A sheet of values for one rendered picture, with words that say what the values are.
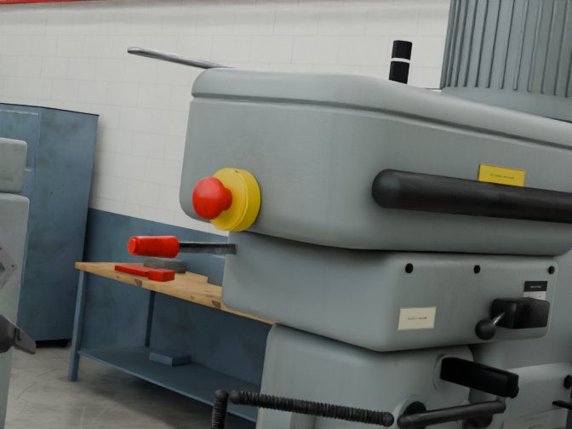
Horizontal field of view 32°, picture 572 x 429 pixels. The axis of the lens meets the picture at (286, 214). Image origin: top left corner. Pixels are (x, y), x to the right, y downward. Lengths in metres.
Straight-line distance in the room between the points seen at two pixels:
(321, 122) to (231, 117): 0.11
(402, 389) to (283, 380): 0.14
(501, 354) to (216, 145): 0.42
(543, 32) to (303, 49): 5.85
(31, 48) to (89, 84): 1.05
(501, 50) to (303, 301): 0.42
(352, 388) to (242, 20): 6.60
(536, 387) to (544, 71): 0.38
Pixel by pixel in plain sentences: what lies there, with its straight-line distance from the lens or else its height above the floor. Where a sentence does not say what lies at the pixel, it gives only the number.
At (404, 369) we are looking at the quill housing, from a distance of 1.04.
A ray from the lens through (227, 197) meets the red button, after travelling 0.93.
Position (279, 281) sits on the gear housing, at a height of 1.68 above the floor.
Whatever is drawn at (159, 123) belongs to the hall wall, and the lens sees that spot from 8.11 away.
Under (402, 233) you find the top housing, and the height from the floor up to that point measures 1.75.
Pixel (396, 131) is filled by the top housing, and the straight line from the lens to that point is 0.91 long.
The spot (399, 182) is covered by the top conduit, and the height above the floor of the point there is 1.80.
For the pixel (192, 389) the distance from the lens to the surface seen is 6.71.
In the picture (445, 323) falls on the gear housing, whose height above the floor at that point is 1.66.
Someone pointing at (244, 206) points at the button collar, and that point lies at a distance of 0.92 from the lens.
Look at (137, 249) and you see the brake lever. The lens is 1.00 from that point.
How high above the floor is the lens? 1.80
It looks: 3 degrees down
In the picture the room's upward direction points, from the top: 7 degrees clockwise
